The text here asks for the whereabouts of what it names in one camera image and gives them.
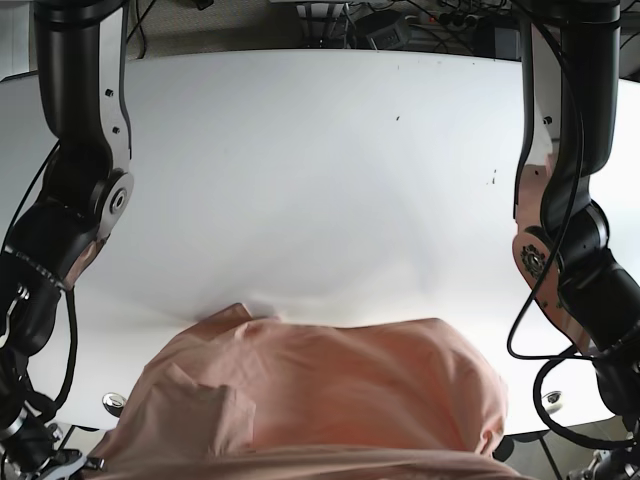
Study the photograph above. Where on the peach T-shirt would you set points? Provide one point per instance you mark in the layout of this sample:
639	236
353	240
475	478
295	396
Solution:
233	397

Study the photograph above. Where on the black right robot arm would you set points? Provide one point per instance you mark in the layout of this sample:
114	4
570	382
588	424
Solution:
65	217

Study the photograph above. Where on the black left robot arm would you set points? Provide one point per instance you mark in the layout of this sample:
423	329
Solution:
570	70

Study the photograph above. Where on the grey multi-socket box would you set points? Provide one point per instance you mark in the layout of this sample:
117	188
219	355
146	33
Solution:
386	30

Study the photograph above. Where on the left silver table grommet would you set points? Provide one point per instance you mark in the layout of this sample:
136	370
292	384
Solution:
114	403

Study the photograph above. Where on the silver table grommet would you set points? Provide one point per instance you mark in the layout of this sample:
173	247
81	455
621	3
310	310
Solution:
552	402
114	403

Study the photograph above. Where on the grey power adapter box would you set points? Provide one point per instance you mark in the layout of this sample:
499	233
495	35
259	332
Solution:
507	44

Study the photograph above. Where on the right silver table grommet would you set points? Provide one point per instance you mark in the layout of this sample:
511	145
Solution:
552	402

